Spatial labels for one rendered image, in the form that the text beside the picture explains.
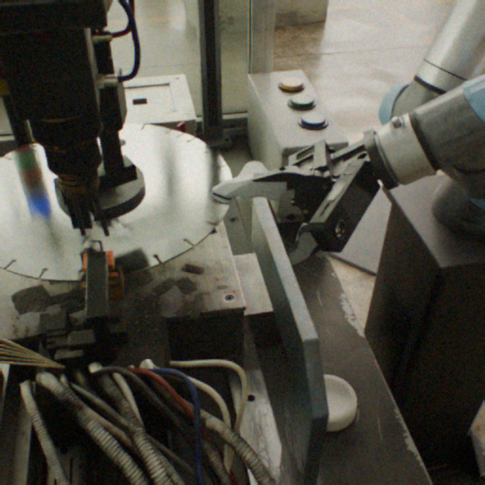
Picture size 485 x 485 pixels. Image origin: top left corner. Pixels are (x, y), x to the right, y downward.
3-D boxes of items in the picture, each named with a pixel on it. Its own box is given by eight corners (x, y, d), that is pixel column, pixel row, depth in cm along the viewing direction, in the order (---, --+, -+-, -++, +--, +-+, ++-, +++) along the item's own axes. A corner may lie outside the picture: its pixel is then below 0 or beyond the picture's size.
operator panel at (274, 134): (246, 142, 118) (246, 73, 108) (297, 136, 119) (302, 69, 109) (278, 224, 97) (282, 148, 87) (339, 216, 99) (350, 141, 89)
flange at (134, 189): (161, 194, 69) (159, 177, 68) (75, 226, 65) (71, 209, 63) (122, 155, 76) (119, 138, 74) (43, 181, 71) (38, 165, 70)
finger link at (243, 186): (217, 170, 73) (288, 176, 73) (211, 198, 69) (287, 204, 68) (217, 150, 71) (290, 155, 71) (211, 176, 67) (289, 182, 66)
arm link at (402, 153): (440, 184, 64) (411, 129, 59) (402, 201, 65) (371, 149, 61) (428, 149, 69) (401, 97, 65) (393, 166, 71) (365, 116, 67)
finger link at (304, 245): (296, 252, 81) (324, 205, 75) (296, 280, 77) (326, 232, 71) (277, 245, 81) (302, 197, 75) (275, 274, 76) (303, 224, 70)
